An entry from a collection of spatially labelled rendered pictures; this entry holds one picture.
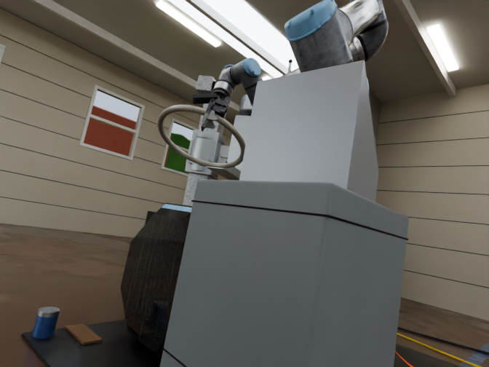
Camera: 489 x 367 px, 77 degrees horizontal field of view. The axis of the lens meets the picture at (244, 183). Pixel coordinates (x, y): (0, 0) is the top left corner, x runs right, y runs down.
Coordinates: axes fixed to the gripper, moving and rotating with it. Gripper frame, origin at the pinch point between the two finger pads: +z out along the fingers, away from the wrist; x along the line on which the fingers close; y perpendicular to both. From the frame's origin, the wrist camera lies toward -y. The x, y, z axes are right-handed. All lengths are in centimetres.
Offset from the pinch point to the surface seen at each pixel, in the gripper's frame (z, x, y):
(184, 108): -6.1, 1.4, -10.8
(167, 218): 32, 49, -3
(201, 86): -116, 112, -31
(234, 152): -35, 69, 19
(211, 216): 55, -47, 18
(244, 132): -49, 62, 20
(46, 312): 93, 73, -42
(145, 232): 39, 67, -13
